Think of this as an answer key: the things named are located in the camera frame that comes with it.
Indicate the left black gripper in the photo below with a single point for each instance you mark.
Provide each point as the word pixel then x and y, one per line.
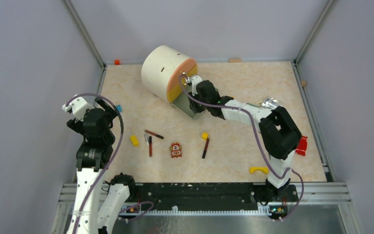
pixel 110 112

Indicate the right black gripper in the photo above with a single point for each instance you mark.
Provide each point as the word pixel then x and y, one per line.
pixel 192 98

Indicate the cream round drawer organizer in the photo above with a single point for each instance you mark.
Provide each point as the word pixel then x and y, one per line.
pixel 160 75

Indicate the brown lipstick tube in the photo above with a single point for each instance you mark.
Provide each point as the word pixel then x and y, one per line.
pixel 154 134

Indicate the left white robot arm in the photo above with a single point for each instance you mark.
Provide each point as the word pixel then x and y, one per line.
pixel 92 163

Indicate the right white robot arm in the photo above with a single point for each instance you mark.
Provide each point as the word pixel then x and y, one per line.
pixel 277 135

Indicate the yellow wedge block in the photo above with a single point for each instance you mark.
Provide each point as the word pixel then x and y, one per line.
pixel 134 140

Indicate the small blue block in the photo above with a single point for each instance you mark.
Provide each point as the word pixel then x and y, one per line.
pixel 119 108

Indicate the white glue tube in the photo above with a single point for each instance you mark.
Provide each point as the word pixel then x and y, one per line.
pixel 147 139

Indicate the dark red lip gloss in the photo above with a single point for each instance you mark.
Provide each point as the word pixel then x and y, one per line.
pixel 205 148

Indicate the red owl number toy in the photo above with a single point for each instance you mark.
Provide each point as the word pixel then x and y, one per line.
pixel 176 150

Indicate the clear plastic wrapper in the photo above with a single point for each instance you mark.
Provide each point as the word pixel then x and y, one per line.
pixel 270 103

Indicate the yellow arch block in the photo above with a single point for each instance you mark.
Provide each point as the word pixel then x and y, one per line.
pixel 263 170

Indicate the red horseshoe toy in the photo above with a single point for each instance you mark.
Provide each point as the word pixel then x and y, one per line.
pixel 302 146

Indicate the wooden peg at wall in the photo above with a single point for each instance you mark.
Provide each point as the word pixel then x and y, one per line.
pixel 234 60

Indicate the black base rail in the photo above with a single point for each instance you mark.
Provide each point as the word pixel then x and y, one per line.
pixel 235 196

